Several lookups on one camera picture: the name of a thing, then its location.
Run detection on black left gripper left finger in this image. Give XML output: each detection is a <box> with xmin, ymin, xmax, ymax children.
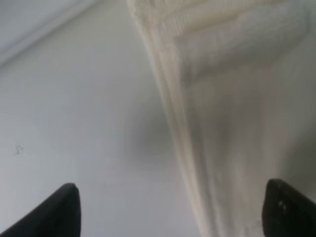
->
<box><xmin>0</xmin><ymin>183</ymin><xmax>80</xmax><ymax>237</ymax></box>

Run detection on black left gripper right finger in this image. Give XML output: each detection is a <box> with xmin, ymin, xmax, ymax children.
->
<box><xmin>262</xmin><ymin>179</ymin><xmax>316</xmax><ymax>237</ymax></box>

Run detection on cream white towel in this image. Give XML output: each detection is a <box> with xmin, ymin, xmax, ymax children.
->
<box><xmin>128</xmin><ymin>0</ymin><xmax>316</xmax><ymax>237</ymax></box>

